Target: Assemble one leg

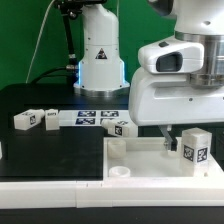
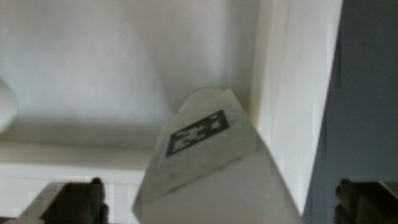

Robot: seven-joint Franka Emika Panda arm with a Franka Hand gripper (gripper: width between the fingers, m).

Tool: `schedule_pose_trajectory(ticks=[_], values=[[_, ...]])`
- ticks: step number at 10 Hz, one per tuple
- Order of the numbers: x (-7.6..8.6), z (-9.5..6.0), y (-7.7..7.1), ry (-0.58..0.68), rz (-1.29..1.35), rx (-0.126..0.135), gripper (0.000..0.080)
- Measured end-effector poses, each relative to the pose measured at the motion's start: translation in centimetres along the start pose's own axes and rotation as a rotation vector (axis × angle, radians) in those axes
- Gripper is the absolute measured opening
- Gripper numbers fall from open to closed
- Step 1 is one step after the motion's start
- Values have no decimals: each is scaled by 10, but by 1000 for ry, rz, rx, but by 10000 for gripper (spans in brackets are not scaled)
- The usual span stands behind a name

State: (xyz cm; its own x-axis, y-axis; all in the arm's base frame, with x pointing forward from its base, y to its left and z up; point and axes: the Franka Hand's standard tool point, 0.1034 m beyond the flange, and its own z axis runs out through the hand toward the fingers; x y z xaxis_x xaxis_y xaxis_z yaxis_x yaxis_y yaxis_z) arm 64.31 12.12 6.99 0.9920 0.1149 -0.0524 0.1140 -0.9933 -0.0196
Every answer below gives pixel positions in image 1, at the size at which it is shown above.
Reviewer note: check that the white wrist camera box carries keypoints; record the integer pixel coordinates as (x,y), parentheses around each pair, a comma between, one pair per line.
(171,56)

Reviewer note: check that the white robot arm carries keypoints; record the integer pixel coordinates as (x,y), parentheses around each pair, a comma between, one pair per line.
(198,21)

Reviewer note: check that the white front fence bar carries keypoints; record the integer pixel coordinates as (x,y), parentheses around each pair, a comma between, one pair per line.
(112,192)

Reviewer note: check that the white square tabletop part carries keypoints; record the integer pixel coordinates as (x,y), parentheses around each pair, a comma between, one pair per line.
(144,157)

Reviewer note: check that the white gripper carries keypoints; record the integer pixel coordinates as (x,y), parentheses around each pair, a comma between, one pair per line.
(167,100)

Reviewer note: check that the white tag base sheet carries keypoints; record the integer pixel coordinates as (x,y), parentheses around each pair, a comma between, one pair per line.
(91,117)

